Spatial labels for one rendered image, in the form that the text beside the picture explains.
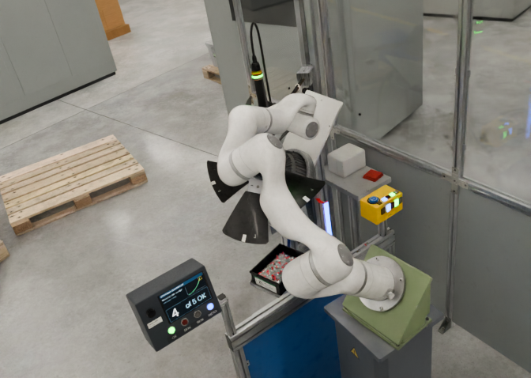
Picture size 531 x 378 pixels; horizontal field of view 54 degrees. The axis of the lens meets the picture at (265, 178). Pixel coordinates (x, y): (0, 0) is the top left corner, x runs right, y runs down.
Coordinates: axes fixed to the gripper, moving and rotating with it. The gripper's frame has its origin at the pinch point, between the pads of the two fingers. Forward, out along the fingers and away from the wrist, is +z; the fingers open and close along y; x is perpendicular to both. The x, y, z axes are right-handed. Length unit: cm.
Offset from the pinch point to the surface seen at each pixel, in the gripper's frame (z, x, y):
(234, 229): 5, -53, -23
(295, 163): 2.6, -34.7, 14.0
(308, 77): 30, -11, 49
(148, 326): -41, -33, -82
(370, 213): -37, -47, 21
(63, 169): 313, -138, -41
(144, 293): -36, -26, -78
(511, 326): -80, -122, 70
